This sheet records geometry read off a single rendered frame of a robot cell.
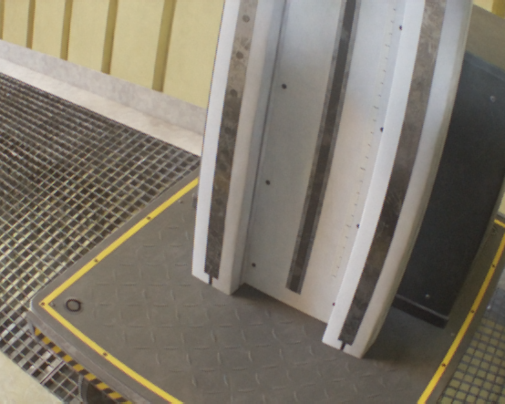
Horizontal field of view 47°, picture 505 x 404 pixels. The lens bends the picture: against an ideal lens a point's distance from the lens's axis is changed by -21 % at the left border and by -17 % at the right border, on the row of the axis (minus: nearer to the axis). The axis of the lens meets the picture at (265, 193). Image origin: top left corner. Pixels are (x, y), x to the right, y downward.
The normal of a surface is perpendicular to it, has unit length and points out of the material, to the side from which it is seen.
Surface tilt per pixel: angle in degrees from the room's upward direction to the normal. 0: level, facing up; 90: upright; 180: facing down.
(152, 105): 90
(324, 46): 90
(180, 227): 0
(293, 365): 0
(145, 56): 90
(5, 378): 2
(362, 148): 90
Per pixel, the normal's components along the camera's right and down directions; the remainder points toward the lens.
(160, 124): 0.14, -0.79
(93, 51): -0.48, 0.47
